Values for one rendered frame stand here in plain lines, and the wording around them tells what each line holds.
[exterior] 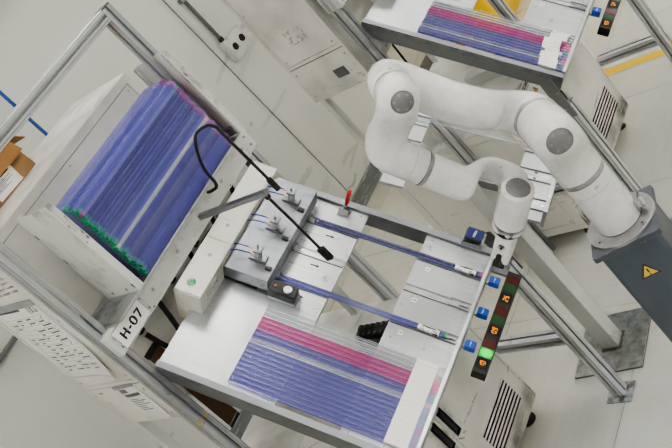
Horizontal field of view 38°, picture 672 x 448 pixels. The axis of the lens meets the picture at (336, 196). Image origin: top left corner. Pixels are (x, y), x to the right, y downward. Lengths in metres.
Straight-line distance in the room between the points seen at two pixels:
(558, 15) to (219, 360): 1.74
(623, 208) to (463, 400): 0.89
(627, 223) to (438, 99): 0.60
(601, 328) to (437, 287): 0.78
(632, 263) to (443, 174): 0.56
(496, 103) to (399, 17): 1.19
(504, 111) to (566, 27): 1.17
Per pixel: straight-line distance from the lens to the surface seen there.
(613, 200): 2.51
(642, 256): 2.59
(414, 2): 3.54
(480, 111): 2.32
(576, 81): 4.00
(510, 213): 2.45
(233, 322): 2.67
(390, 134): 2.27
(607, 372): 3.19
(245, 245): 2.67
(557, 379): 3.47
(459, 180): 2.37
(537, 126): 2.33
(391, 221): 2.84
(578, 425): 3.30
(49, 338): 2.80
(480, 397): 3.16
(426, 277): 2.75
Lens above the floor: 2.20
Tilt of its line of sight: 23 degrees down
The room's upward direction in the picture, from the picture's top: 44 degrees counter-clockwise
